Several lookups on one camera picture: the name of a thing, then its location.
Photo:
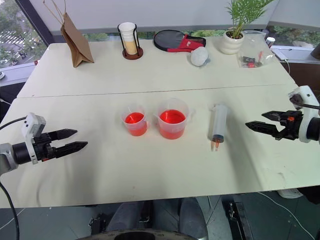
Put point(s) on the brown paper bag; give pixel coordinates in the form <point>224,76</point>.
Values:
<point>77,45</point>

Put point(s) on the white ribbed plant pot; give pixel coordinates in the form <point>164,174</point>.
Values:
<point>231,45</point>

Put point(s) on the clear plastic bag with parts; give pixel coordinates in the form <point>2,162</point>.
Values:
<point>252,50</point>

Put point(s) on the black red paddle case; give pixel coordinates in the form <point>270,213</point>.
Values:
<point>170,40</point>

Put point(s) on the white shoe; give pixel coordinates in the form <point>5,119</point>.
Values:
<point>290,193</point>

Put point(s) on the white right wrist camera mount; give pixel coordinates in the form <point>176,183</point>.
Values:
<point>308,96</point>

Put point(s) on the cup stack in holder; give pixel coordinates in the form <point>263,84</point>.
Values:
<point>133,55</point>

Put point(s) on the white flat device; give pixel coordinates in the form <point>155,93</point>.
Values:
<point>281,53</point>

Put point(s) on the large beaker red liquid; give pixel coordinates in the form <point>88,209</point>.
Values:
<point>172,125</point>

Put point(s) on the white paper cup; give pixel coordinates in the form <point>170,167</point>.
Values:
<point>270,42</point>

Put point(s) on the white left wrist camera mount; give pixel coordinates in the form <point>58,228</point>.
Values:
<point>31,123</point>

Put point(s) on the black metal bracket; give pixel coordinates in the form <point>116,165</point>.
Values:
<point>100,223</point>

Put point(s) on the large clear plastic syringe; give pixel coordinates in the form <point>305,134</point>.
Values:
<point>220,120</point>

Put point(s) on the small beaker red liquid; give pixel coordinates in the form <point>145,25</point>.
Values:
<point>135,125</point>

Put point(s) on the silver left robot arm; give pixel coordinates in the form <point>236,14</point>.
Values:
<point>7,157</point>

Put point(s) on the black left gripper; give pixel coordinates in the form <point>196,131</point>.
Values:
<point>43,148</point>

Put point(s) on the black metal frame bar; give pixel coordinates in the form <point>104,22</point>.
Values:
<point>240,220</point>

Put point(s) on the stack of paper cups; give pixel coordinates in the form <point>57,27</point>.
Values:
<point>128,37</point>

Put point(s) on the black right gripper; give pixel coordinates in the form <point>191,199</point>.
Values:
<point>291,125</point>

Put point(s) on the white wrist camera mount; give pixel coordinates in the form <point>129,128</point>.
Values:
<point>308,96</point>
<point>31,123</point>

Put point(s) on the green palm plant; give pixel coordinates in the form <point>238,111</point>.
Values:
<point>243,12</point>

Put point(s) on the grey crumpled cloth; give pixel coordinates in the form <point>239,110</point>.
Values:
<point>199,56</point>

